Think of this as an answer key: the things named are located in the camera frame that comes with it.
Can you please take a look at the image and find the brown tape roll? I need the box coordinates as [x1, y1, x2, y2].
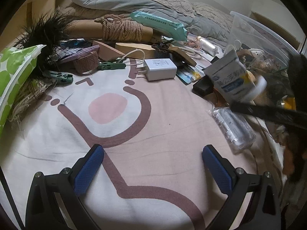
[73, 51, 99, 74]

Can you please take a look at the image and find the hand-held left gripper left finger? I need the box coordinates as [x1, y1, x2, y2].
[25, 144, 105, 230]

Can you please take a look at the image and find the pink wedge block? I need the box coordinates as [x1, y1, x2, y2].
[92, 41, 125, 62]

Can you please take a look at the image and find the black feather duster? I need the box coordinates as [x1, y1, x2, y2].
[17, 12, 78, 77]

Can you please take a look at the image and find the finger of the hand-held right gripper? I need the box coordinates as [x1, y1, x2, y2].
[230, 101, 307, 129]
[287, 53, 307, 112]

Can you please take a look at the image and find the white box with blue print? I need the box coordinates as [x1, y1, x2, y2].
[204, 50, 256, 104]

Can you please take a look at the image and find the green dotted tissue pack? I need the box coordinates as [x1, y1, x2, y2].
[0, 44, 47, 140]

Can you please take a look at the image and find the blue and yellow sachet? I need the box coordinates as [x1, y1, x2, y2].
[176, 65, 204, 84]

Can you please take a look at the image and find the clear plastic package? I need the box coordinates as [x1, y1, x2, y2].
[208, 107, 256, 155]

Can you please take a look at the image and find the silver foil tube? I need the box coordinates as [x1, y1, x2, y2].
[200, 37, 218, 54]

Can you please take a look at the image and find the teal wet wipes pack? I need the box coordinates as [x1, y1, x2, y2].
[130, 11, 188, 42]

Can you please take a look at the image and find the straw bundle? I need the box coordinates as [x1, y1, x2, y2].
[10, 78, 56, 123]

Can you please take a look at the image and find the grey duvet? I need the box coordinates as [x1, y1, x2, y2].
[69, 0, 231, 46]

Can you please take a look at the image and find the white charger with cable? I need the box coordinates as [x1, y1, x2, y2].
[121, 49, 177, 81]

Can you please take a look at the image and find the clear plastic storage bin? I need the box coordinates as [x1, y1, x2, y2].
[227, 11, 303, 77]

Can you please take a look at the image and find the small black block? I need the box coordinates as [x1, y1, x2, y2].
[193, 78, 214, 96]

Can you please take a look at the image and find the cardboard tube with rope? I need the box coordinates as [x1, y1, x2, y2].
[65, 14, 154, 43]

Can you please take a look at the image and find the wooden bedside shelf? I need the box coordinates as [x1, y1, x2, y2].
[14, 0, 76, 44]

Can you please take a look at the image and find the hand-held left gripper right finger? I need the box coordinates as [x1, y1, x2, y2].
[202, 144, 282, 230]

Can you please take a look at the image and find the purple flat item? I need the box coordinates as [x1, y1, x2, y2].
[58, 45, 99, 64]

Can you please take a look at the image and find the oval wooden block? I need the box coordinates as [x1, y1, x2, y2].
[115, 42, 156, 59]

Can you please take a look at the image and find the cartoon printed blanket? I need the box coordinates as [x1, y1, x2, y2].
[0, 36, 288, 230]

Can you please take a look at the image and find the green clothespin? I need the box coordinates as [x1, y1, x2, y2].
[97, 61, 126, 71]
[46, 71, 74, 84]

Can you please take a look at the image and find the white tape roll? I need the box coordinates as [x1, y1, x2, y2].
[240, 77, 268, 104]

